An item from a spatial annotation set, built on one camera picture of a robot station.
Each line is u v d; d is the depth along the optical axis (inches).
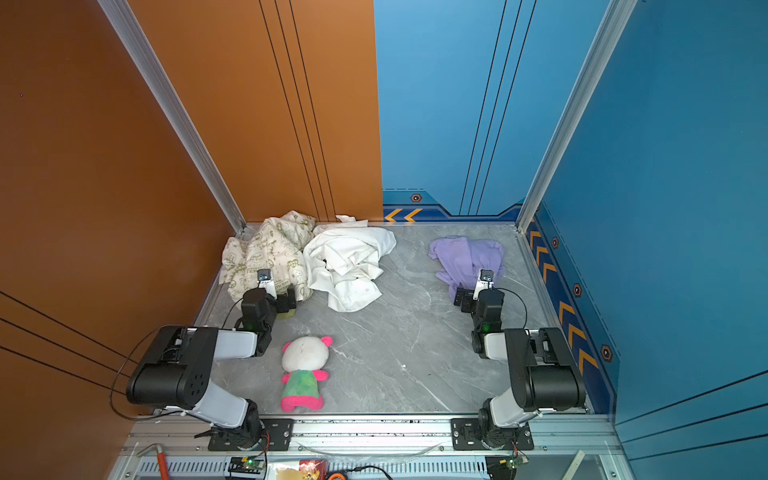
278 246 38.4
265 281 31.9
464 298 33.7
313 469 25.9
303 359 31.1
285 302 34.2
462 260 40.4
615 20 27.7
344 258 39.6
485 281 31.6
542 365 18.0
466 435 28.5
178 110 34.2
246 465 27.8
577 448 28.1
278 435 29.1
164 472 27.1
